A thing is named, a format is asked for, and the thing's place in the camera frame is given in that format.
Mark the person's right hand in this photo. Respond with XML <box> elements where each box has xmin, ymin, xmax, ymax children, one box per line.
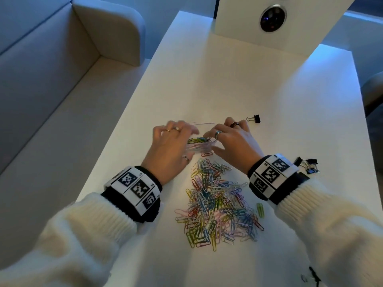
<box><xmin>203</xmin><ymin>117</ymin><xmax>265</xmax><ymax>175</ymax></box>

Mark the person's left hand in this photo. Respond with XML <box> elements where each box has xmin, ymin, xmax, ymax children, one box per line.
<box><xmin>140</xmin><ymin>120</ymin><xmax>199</xmax><ymax>186</ymax></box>

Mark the transparent box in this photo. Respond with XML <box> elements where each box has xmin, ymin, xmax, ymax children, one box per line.
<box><xmin>185</xmin><ymin>122</ymin><xmax>219</xmax><ymax>156</ymax></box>

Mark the pile of coloured paper clips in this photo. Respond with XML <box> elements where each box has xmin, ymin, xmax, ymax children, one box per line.
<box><xmin>187</xmin><ymin>137</ymin><xmax>215</xmax><ymax>153</ymax></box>
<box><xmin>174</xmin><ymin>152</ymin><xmax>265</xmax><ymax>252</ymax></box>

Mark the person's left forearm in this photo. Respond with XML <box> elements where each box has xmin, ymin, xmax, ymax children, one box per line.
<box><xmin>0</xmin><ymin>193</ymin><xmax>138</xmax><ymax>287</ymax></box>

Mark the right marker wristband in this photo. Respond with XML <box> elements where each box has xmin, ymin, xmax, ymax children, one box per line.
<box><xmin>247</xmin><ymin>153</ymin><xmax>310</xmax><ymax>206</ymax></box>

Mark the marker wristband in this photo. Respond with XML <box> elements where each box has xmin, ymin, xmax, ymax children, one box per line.
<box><xmin>101</xmin><ymin>165</ymin><xmax>164</xmax><ymax>224</ymax></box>
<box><xmin>247</xmin><ymin>153</ymin><xmax>310</xmax><ymax>206</ymax></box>

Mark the left marker wristband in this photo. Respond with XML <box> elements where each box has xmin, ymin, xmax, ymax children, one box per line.
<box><xmin>101</xmin><ymin>165</ymin><xmax>164</xmax><ymax>224</ymax></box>

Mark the white socket panel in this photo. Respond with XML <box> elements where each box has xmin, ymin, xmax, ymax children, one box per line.
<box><xmin>214</xmin><ymin>0</ymin><xmax>358</xmax><ymax>57</ymax></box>

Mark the silver-rimmed round socket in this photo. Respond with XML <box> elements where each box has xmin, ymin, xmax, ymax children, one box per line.
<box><xmin>259</xmin><ymin>5</ymin><xmax>287</xmax><ymax>33</ymax></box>

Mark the long beige sofa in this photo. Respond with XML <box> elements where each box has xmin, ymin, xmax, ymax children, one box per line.
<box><xmin>0</xmin><ymin>0</ymin><xmax>147</xmax><ymax>271</ymax></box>

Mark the window with roller blind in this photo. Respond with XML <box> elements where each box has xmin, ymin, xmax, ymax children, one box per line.
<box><xmin>344</xmin><ymin>0</ymin><xmax>383</xmax><ymax>20</ymax></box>

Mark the right black camera cable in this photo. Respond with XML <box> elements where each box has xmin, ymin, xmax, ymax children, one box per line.
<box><xmin>300</xmin><ymin>265</ymin><xmax>322</xmax><ymax>287</ymax></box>

